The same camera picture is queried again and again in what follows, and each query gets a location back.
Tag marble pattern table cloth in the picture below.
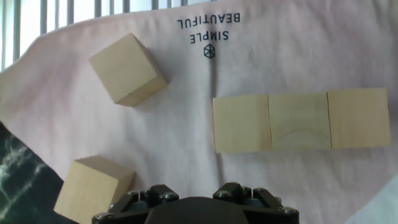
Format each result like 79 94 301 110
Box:
0 0 398 224

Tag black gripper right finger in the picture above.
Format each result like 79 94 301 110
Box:
212 182 300 224

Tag light wooden cube block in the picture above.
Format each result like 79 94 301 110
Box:
326 87 392 149
88 32 169 108
53 155 136 224
213 95 273 154
267 92 332 152

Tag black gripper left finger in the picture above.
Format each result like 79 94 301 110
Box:
92 184 180 224

